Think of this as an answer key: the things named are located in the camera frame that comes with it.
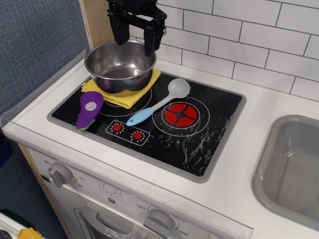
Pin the black toy stovetop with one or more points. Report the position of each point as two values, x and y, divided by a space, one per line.
185 136

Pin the stainless steel pot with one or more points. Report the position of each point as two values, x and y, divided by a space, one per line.
116 68

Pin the purple toy eggplant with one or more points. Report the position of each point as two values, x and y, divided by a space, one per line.
91 103

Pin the white toy oven front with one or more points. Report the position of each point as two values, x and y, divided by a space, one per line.
87 191

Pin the grey oven knob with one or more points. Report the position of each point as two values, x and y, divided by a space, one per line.
60 174
160 223

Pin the grey plastic sink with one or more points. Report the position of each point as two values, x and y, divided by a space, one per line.
286 180

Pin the grey spoon blue handle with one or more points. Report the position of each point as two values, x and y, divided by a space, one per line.
177 89

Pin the wooden side post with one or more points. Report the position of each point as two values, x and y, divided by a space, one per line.
96 21

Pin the yellow cloth on floor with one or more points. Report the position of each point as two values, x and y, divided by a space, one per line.
29 233

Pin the oven door handle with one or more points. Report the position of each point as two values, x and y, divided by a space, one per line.
105 225

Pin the grey right oven knob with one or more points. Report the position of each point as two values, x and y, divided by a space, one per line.
160 223

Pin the yellow dish cloth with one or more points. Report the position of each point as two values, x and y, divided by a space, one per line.
126 101

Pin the grey left oven knob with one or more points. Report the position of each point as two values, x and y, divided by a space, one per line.
60 174

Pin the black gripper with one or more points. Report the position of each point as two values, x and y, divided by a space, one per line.
143 14

